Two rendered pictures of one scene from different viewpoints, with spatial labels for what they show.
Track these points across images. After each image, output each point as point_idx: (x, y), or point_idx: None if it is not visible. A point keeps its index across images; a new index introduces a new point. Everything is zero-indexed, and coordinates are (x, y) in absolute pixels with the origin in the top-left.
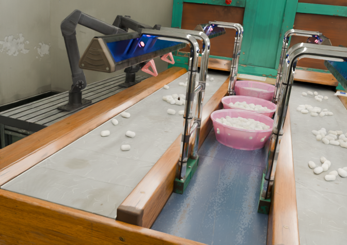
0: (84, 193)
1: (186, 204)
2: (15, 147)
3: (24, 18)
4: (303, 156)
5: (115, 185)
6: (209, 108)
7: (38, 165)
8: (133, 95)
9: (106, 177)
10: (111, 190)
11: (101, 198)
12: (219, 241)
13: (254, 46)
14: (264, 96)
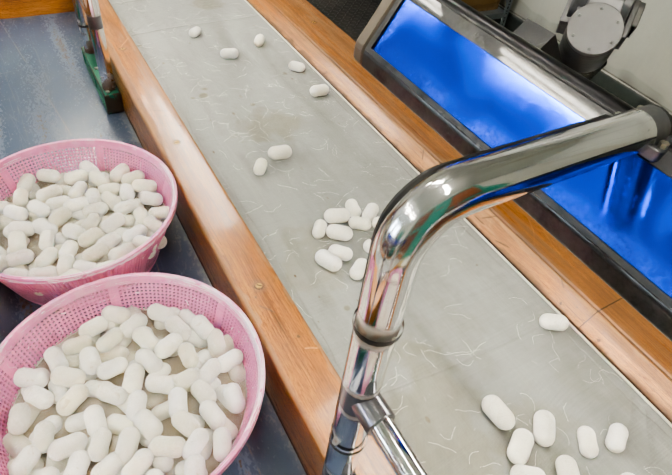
0: None
1: (68, 56)
2: None
3: None
4: None
5: None
6: (210, 211)
7: None
8: (435, 152)
9: (156, 2)
10: None
11: None
12: (1, 39)
13: None
14: None
